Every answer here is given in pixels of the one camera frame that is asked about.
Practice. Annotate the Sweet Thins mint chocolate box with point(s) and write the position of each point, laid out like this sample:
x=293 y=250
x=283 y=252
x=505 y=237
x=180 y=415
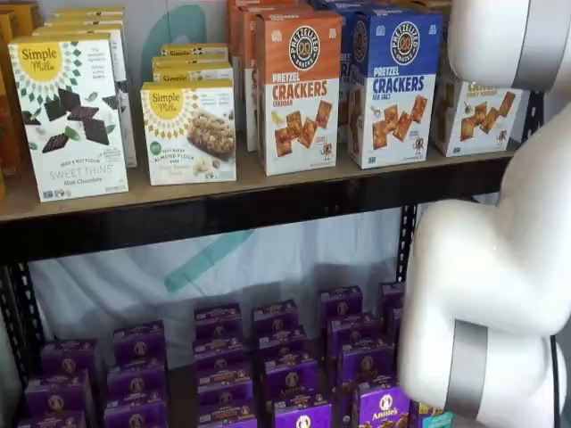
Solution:
x=67 y=134
x=87 y=17
x=129 y=134
x=85 y=23

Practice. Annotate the blue sea salt crackers box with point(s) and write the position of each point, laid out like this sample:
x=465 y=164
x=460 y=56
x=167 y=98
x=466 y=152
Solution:
x=343 y=89
x=339 y=3
x=392 y=89

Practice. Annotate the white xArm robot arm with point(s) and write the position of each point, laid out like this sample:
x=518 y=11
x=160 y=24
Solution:
x=468 y=267

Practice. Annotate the wooden shelf board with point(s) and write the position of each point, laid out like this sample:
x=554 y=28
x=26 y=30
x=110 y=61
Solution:
x=250 y=183

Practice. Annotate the almond flour bars box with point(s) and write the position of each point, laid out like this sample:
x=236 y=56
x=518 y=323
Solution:
x=187 y=134
x=194 y=51
x=192 y=73

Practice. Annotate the orange snack box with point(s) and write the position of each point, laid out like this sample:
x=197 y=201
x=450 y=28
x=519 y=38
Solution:
x=20 y=18
x=10 y=98

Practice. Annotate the black metal shelf rack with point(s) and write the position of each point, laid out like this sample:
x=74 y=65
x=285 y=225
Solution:
x=223 y=218
x=134 y=276

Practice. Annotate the orange cheddar pretzel crackers box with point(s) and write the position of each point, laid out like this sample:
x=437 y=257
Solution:
x=299 y=89
x=250 y=89
x=234 y=44

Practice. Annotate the purple Annie's snack box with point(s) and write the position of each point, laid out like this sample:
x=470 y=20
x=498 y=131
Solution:
x=396 y=317
x=391 y=296
x=51 y=420
x=290 y=375
x=136 y=378
x=136 y=412
x=139 y=341
x=381 y=410
x=340 y=302
x=424 y=417
x=57 y=392
x=224 y=380
x=353 y=331
x=281 y=342
x=226 y=411
x=69 y=359
x=366 y=363
x=217 y=322
x=275 y=315
x=302 y=412
x=219 y=354

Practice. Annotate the yellow honey mustard crackers box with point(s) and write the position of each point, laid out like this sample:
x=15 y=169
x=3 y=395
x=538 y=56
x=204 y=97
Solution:
x=477 y=120

